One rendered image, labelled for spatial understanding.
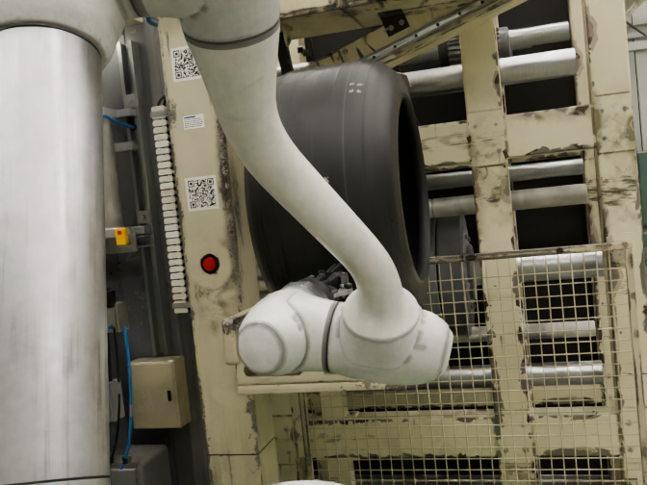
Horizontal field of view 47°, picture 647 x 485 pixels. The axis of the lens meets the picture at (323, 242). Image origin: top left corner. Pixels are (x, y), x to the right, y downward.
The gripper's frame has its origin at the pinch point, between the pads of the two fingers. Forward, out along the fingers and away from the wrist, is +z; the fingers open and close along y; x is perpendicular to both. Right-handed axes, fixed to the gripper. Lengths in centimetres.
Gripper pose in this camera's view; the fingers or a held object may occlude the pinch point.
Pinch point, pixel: (334, 274)
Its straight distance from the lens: 137.4
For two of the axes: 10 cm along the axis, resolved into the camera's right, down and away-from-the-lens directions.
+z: 2.5, -2.0, 9.5
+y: -9.6, 0.9, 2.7
